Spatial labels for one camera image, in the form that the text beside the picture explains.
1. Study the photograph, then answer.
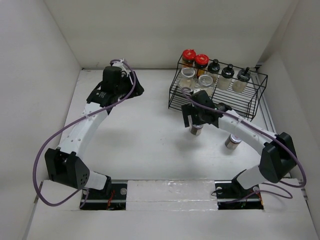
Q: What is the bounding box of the red lid sauce jar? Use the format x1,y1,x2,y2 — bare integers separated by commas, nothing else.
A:
181,49,197,68
194,53,210,77

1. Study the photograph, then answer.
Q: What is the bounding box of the clear glass jar front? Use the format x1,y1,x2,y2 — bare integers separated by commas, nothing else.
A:
198,74,214,97

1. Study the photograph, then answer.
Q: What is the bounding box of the black wire rack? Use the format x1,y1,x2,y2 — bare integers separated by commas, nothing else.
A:
168,57,268,121

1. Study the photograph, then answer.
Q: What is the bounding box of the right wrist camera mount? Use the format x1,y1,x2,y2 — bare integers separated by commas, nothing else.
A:
191,88,202,95

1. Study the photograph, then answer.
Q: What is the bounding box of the black cap spice grinder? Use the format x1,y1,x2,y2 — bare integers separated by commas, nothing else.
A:
232,67,251,93
207,59,221,83
217,64,235,91

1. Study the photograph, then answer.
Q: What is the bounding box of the white lid spice jar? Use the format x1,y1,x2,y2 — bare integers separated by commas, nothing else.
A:
224,134,242,150
189,124,204,136

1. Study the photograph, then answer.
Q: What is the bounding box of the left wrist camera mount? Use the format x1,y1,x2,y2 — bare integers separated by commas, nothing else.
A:
110,58,129,73

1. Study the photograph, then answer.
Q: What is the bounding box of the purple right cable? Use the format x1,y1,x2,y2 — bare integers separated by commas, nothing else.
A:
181,87,308,203

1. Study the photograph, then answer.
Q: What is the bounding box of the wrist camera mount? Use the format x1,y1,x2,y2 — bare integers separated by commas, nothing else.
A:
110,58,129,73
191,88,202,95

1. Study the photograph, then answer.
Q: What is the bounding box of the clear glass jar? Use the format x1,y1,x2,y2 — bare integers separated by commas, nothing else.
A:
177,67,196,93
198,74,214,97

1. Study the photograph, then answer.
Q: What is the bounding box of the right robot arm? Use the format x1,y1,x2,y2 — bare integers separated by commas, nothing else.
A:
181,90,299,202

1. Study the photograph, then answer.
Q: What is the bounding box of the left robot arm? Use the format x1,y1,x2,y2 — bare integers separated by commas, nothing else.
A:
44,61,144,199

